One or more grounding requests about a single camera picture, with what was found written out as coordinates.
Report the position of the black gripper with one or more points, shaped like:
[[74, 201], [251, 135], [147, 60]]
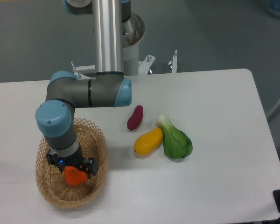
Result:
[[72, 155]]

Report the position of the orange fruit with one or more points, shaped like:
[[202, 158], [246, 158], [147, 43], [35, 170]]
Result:
[[73, 176]]

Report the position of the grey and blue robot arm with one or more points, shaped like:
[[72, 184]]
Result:
[[118, 32]]

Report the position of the woven wicker basket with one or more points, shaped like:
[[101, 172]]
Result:
[[51, 182]]

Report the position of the purple sweet potato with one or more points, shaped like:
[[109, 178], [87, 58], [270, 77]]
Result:
[[136, 118]]

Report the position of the yellow mango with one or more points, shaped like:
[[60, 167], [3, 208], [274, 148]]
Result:
[[148, 142]]

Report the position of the green bok choy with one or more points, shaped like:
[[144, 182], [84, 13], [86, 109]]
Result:
[[176, 143]]

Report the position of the white table clamp bracket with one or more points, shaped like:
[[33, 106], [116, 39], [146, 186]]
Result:
[[173, 64]]

